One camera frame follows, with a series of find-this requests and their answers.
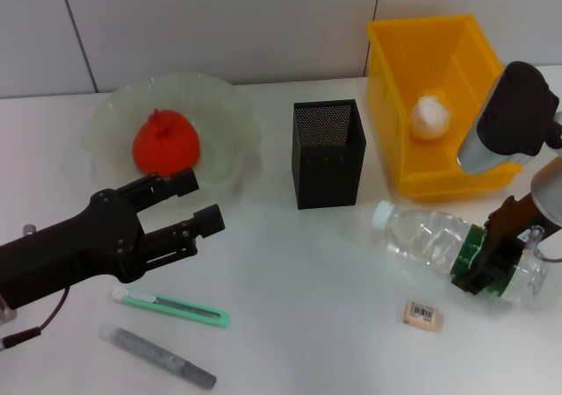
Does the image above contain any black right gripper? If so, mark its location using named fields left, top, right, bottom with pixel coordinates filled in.
left=450, top=194, right=549, bottom=298

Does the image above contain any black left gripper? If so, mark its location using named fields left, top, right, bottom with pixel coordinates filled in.
left=0, top=167, right=201, bottom=308

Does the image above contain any clear green-label water bottle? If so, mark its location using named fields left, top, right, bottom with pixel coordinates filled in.
left=371, top=200, right=550, bottom=311

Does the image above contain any white paper ball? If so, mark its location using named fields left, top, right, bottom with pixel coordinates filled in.
left=409, top=88, right=452, bottom=142

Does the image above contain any pale green glass fruit plate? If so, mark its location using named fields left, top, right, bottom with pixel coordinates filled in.
left=83, top=73, right=263, bottom=203

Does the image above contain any beige eraser with barcode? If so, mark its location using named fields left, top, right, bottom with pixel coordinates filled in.
left=402, top=300, right=444, bottom=331

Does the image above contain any green utility knife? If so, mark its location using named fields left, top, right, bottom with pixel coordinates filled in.
left=107, top=285, right=232, bottom=329

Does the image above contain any black mesh pen holder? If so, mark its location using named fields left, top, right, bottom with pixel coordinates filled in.
left=289, top=99, right=367, bottom=211

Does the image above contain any grey marker pen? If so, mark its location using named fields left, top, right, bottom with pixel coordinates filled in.
left=98, top=323, right=217, bottom=390

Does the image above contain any yellow plastic bin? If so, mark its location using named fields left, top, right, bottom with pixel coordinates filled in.
left=366, top=14, right=530, bottom=198

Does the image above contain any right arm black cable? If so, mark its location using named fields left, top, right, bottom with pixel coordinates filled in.
left=522, top=224, right=562, bottom=264

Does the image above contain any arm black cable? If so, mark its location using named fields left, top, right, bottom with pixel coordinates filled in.
left=522, top=224, right=562, bottom=264
left=0, top=223, right=71, bottom=351

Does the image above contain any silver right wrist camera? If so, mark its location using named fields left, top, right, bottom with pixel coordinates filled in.
left=456, top=60, right=561, bottom=177

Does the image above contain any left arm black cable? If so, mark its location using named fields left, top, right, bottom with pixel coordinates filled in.
left=0, top=223, right=71, bottom=351

